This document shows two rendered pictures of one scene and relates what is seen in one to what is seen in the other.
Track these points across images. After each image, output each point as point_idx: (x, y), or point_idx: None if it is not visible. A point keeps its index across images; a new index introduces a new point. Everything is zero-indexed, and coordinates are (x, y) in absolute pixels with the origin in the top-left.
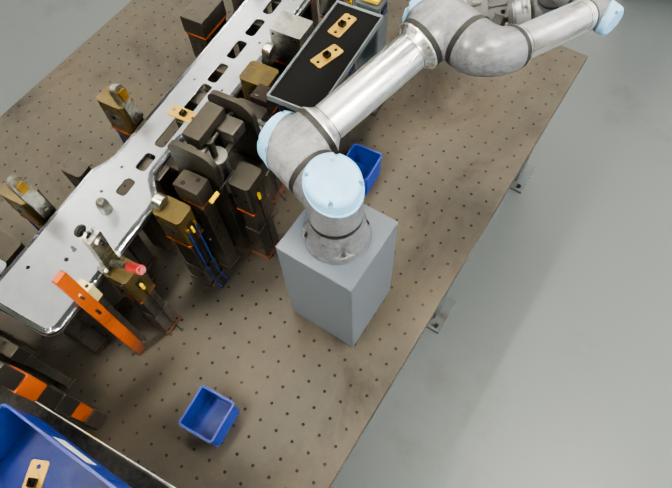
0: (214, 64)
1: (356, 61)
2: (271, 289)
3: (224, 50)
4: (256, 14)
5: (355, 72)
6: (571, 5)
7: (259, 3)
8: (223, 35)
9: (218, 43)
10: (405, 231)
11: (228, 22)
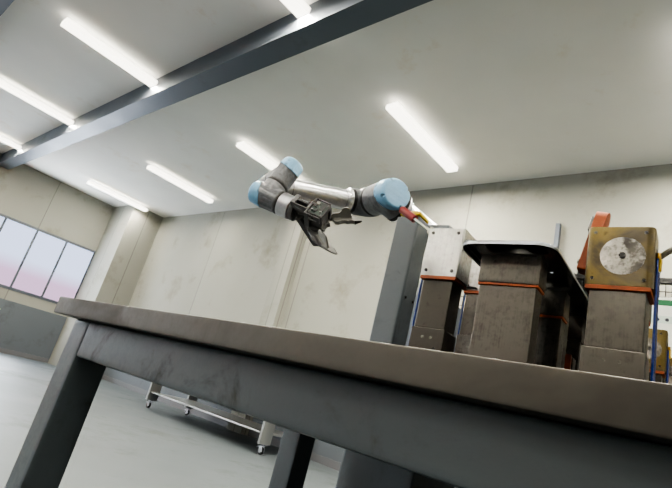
0: (573, 315)
1: (413, 304)
2: None
3: (570, 309)
4: (551, 287)
5: (435, 223)
6: (301, 180)
7: (555, 281)
8: (582, 304)
9: (582, 308)
10: None
11: (586, 299)
